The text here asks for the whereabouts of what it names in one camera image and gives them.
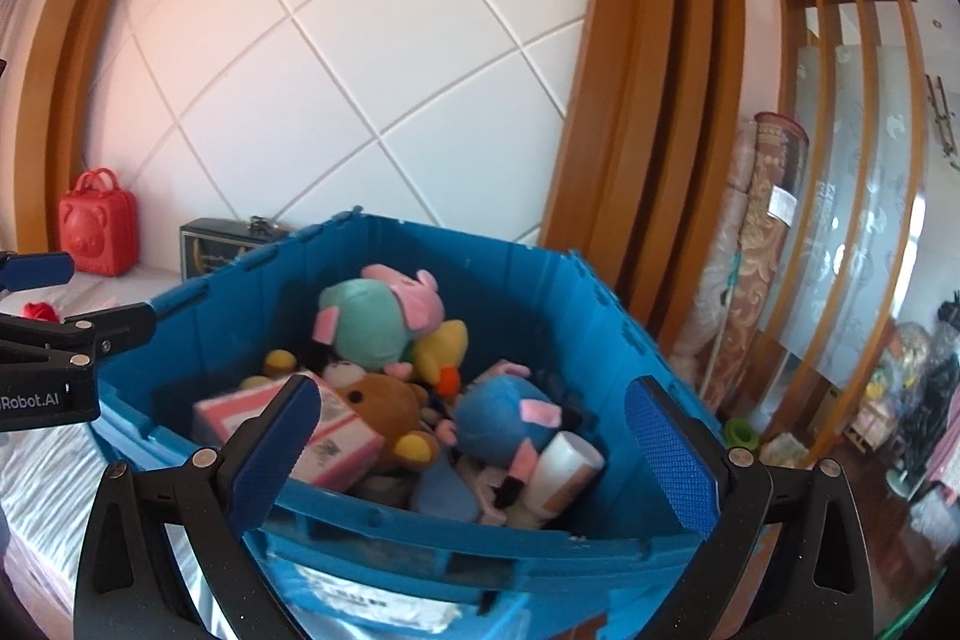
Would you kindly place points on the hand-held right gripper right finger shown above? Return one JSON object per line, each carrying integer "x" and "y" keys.
{"x": 671, "y": 460}

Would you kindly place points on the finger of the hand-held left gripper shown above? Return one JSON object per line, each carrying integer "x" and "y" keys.
{"x": 37, "y": 271}
{"x": 97, "y": 329}

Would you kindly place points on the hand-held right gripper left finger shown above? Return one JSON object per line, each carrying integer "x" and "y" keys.
{"x": 274, "y": 452}

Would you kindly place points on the pink tissue pack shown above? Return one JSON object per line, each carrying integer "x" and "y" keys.
{"x": 337, "y": 445}

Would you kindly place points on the blue plastic crate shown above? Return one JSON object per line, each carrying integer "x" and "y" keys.
{"x": 525, "y": 287}

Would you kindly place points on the small red toy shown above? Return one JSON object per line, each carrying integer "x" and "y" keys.
{"x": 41, "y": 311}

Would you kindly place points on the red bear-shaped case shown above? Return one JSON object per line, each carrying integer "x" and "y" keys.
{"x": 97, "y": 227}

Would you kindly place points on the small green object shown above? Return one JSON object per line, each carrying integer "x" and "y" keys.
{"x": 741, "y": 434}

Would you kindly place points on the white cup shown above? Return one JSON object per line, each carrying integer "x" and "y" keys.
{"x": 562, "y": 467}

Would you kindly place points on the brown bear plush toy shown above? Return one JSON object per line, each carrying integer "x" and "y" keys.
{"x": 382, "y": 415}

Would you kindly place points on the dark gift bag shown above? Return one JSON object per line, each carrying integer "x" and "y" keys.
{"x": 217, "y": 250}

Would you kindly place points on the green pink plush toy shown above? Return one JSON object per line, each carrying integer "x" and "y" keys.
{"x": 367, "y": 325}

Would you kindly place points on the blue felt piece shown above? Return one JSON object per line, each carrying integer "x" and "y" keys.
{"x": 442, "y": 497}

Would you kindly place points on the black white plush toy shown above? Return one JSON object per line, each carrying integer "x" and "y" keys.
{"x": 499, "y": 494}

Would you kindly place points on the pink rolled carpet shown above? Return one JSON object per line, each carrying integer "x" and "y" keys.
{"x": 716, "y": 287}

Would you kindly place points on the blue plush toy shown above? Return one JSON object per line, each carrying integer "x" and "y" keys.
{"x": 487, "y": 422}

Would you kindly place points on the yellow duck plush toy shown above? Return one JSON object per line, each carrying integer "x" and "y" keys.
{"x": 439, "y": 347}

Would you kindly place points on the patterned rolled carpet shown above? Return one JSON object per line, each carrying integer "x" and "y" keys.
{"x": 772, "y": 220}

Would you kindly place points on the wooden frosted glass divider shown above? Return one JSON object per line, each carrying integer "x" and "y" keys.
{"x": 862, "y": 197}

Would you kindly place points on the wooden slat wall panel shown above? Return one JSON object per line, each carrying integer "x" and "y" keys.
{"x": 645, "y": 85}

